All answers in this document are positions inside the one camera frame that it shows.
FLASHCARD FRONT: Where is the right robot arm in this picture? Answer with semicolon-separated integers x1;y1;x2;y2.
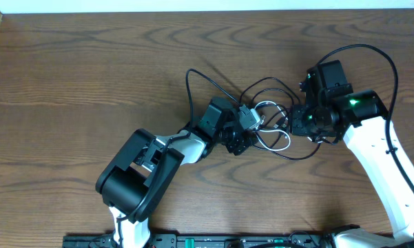
290;61;414;247

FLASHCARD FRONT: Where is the black camera cable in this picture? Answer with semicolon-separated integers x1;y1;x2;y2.
115;68;244;248
315;43;414;211

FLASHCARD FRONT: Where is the black USB cable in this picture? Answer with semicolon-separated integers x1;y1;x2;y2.
239;76;322;161

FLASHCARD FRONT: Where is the black right camera cable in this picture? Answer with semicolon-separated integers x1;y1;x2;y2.
315;43;414;211

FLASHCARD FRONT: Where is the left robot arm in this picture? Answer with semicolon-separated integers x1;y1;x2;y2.
95;97;262;247

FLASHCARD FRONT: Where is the black left camera cable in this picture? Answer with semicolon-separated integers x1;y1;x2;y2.
115;68;244;248

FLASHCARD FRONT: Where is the white USB cable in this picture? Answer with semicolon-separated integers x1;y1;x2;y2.
253;100;292;152

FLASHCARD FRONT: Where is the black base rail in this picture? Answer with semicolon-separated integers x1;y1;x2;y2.
62;231;397;248

